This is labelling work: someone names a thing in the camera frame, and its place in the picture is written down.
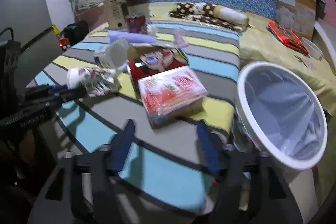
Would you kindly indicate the lavender knitted cloth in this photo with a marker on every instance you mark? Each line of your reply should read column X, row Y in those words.
column 131, row 37

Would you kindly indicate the red soda can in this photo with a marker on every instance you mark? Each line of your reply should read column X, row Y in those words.
column 135, row 23

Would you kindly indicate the cream brown tumbler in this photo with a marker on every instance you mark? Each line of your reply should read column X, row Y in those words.
column 138, row 7

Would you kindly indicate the red plaid folded cloth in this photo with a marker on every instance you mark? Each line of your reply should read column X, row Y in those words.
column 287, row 38

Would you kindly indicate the crumpled white tissue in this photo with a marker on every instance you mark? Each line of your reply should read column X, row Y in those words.
column 151, row 29

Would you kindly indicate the grey refrigerator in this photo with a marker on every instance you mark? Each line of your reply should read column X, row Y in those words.
column 29, row 18

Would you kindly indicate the white blue yogurt cup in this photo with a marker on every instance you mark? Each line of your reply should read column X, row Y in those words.
column 113, row 56

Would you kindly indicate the red toy car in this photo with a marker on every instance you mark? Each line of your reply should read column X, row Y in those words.
column 64, row 44

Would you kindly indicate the red cartoon snack box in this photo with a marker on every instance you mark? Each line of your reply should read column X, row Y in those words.
column 149, row 60

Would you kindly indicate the brown paper bag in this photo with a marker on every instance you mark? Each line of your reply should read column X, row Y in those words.
column 300, row 16

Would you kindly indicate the cream electric kettle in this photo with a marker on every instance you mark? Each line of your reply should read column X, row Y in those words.
column 115, row 11

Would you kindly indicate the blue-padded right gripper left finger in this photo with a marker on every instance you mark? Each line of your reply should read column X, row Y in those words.
column 119, row 149

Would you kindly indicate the white round trash bin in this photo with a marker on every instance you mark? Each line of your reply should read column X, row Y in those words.
column 251, row 128

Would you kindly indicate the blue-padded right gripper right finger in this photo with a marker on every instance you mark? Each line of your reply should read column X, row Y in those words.
column 211, row 146

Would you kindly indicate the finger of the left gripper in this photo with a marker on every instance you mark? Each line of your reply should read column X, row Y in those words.
column 43, row 91
column 61, row 98

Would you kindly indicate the clear plastic container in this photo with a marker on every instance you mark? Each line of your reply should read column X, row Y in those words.
column 313, row 50

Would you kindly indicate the brown polka dot pillow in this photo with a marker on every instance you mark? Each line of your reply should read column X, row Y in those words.
column 209, row 13

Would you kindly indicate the clear plastic wrapper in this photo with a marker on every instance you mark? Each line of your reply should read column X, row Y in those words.
column 180, row 38

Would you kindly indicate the translucent bin liner bag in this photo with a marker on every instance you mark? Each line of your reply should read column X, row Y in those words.
column 285, row 113

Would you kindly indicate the white patterned paper cup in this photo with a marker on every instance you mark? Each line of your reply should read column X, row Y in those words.
column 96, row 81

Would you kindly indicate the striped mat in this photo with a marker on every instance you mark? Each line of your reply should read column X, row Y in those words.
column 164, row 163

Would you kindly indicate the black bag on floor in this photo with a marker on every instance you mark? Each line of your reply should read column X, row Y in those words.
column 76, row 32

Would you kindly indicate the red tissue pack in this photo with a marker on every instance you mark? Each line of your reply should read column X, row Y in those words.
column 170, row 94

